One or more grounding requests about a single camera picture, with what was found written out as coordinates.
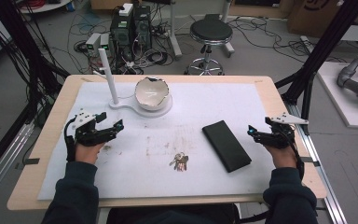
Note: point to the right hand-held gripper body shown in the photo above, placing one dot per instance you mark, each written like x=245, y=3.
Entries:
x=278, y=137

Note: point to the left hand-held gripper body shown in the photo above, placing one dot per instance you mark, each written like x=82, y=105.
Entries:
x=88, y=133

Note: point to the person's left hand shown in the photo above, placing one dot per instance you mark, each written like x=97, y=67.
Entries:
x=87, y=153

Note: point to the person's right hand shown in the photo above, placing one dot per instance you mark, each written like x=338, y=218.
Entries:
x=281, y=157

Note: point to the black wallet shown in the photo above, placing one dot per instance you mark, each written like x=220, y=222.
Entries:
x=227, y=146

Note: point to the white stand with pole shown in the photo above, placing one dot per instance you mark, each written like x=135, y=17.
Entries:
x=112, y=84

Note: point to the white cracked egg-shaped bowl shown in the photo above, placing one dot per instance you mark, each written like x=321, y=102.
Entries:
x=151, y=95

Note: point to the white table mat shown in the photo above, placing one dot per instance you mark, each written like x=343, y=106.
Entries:
x=167, y=130

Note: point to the white platform board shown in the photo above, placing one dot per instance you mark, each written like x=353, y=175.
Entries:
x=338, y=102

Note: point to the bunch of keys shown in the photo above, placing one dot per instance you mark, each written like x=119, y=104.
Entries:
x=179, y=161

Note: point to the silver power supply unit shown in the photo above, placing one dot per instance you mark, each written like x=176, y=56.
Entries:
x=105, y=42
x=92, y=43

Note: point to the white metal stand leg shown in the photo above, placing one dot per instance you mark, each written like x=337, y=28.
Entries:
x=174, y=31
x=228, y=46

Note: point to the black computer tower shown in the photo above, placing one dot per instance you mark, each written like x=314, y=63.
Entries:
x=121, y=34
x=142, y=28

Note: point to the person's dark clothed body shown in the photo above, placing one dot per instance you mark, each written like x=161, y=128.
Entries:
x=174, y=216

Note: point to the black round stool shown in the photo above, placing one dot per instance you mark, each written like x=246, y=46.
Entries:
x=211, y=31

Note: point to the white box on tower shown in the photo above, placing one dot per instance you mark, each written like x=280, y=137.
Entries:
x=126, y=9

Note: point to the cardboard box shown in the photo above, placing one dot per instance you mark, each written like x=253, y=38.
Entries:
x=317, y=17

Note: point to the aluminium rail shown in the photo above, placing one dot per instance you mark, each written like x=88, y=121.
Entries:
x=323, y=174
x=3, y=161

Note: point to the black frame strut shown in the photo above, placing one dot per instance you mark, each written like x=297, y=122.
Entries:
x=323, y=46

